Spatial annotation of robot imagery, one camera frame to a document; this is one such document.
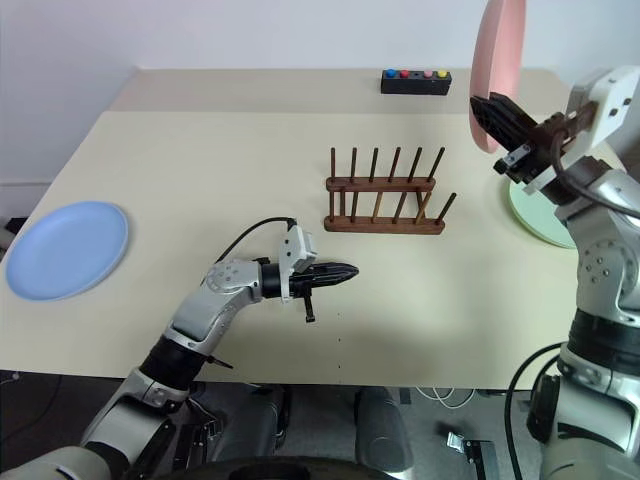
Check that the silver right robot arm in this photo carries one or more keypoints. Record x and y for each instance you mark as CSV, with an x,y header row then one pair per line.
x,y
600,260

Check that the green plate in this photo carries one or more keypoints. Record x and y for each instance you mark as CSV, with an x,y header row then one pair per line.
x,y
532,212

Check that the black frame under left arm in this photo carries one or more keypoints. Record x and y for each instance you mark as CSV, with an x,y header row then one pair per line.
x,y
190,430

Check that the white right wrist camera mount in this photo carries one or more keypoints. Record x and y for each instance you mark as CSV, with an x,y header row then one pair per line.
x,y
612,107

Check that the blue plate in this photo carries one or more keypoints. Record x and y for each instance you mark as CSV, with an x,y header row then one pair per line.
x,y
65,250

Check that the wooden dish rack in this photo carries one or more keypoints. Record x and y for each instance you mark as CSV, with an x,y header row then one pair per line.
x,y
385,226

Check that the black button box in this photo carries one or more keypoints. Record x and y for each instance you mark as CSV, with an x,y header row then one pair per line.
x,y
415,86

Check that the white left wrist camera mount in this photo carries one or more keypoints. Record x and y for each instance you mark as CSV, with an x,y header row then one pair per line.
x,y
296,247

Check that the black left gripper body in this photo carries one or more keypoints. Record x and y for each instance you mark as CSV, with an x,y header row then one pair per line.
x,y
300,286

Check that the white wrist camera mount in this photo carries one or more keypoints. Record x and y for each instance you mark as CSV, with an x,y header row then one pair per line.
x,y
296,247
612,107

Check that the black silver floor bracket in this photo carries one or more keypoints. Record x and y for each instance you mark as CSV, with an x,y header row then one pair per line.
x,y
467,447

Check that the dark grey rounded shape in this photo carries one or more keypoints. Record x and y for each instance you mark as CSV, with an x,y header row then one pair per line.
x,y
382,430

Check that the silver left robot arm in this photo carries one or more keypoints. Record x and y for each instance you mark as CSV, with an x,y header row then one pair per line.
x,y
210,310

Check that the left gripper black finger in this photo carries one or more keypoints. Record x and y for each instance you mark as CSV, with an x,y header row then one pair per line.
x,y
337,269
337,280

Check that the pink plate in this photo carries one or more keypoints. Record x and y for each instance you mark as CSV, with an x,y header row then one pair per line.
x,y
500,50

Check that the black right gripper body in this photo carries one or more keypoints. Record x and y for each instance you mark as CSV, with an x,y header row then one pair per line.
x,y
542,145

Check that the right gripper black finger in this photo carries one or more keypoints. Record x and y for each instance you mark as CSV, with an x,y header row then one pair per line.
x,y
495,125
515,111

